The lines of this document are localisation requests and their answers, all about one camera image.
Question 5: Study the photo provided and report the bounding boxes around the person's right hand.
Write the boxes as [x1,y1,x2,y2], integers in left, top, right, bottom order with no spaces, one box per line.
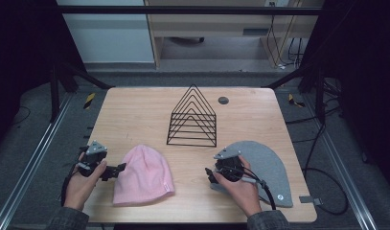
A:
[213,154,264,219]

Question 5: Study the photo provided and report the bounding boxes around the person's left hand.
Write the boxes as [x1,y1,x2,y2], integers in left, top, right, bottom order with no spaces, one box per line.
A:
[63,152,108,212]

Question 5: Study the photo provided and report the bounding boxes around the hanging background cables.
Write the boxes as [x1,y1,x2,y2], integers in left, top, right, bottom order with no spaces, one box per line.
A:
[266,1,305,70]

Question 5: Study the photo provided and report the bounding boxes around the white cabinet panel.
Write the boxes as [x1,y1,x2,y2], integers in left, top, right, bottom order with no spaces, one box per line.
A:
[56,0,155,64]

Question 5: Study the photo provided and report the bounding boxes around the thin black floor cable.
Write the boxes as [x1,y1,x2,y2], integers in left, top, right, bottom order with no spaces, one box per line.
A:
[11,104,33,127]

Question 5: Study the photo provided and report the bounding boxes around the pink knit hat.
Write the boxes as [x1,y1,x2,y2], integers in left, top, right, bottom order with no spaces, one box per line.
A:
[112,144,176,207]

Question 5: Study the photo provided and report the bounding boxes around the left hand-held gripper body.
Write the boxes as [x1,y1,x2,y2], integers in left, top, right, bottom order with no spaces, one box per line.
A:
[77,140,108,178]

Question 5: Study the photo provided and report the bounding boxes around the grey felt hat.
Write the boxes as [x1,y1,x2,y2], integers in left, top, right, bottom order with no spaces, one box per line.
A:
[211,140,294,209]

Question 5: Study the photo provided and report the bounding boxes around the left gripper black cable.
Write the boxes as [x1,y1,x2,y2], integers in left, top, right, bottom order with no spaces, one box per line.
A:
[60,146,88,207]

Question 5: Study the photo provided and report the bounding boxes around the black wire rack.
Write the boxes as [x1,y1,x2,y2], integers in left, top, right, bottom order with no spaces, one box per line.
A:
[166,83,218,149]

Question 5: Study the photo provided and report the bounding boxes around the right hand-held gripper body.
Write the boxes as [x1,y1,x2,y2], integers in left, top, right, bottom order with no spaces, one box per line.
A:
[213,147,245,183]

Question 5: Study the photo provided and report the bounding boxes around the black metal stand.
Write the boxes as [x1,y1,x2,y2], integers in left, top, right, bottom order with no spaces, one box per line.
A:
[264,62,329,125]
[49,61,116,125]

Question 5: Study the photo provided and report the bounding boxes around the grey metal bracket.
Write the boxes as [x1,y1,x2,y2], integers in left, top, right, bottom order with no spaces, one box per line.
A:
[299,195,324,207]

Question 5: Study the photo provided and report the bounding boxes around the black horizontal frame bar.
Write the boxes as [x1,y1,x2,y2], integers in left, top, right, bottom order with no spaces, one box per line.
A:
[54,5,325,16]

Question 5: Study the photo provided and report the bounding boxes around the black curtain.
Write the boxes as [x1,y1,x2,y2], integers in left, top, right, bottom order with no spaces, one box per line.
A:
[299,0,390,196]
[0,0,87,154]

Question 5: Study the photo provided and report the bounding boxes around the yellow black tape strip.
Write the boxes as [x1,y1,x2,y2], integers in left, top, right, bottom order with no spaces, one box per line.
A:
[82,92,97,110]
[287,93,307,108]

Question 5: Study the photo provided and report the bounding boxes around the aluminium floor rail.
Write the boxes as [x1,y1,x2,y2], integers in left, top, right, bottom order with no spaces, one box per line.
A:
[306,95,379,230]
[0,93,75,230]

